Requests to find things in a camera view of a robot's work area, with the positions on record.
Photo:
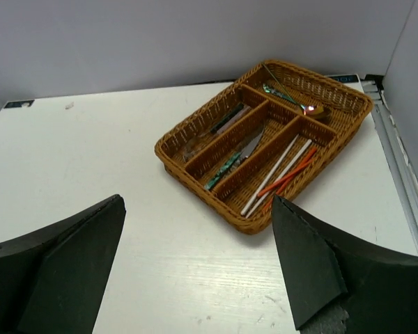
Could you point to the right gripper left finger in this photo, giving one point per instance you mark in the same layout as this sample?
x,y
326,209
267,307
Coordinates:
x,y
52,280

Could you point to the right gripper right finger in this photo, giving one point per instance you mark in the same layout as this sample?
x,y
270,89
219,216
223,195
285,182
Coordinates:
x,y
339,283

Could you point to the orange chopstick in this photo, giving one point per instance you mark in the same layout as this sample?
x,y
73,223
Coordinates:
x,y
304,163
280,189

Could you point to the white chopstick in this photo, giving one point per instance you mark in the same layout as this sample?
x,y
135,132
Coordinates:
x,y
268,176
296,157

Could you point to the brown handled knife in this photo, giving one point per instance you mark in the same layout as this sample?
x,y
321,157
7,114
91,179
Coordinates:
x,y
246,149

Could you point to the green handled fork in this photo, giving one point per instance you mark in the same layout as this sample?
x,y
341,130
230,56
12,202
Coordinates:
x,y
189,150

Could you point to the ornate iridescent spoon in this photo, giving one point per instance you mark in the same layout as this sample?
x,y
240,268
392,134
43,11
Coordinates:
x,y
270,90

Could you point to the green handled knife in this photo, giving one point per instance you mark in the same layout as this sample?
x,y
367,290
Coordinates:
x,y
223,170

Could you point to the plain iridescent spoon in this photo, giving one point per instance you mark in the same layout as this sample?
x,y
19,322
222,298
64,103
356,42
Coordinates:
x,y
317,112

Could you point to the pink handled fork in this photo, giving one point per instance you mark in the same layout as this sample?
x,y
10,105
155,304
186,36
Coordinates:
x,y
229,119

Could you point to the woven wicker cutlery tray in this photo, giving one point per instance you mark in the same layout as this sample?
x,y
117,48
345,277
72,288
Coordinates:
x,y
281,120

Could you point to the aluminium table frame rail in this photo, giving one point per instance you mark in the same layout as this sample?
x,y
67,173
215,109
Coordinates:
x,y
405,180

